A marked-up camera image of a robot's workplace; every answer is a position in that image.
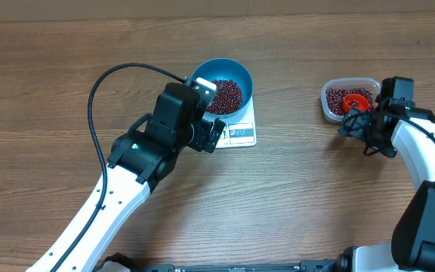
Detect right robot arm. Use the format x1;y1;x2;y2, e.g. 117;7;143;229
332;76;435;271

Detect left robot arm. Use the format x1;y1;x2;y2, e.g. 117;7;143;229
30;78;224;271

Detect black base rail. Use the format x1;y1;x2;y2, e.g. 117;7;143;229
92;253;353;272

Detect red scoop with blue handle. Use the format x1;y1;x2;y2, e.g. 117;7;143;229
342;94;370;113

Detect blue plastic bowl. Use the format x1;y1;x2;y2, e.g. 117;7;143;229
192;58;254;118

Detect red beans in bowl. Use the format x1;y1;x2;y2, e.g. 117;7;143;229
206;79;243;115

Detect clear plastic container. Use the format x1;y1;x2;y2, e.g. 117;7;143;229
320;77;381;123

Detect white digital kitchen scale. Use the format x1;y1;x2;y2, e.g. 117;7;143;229
216;97;257;149

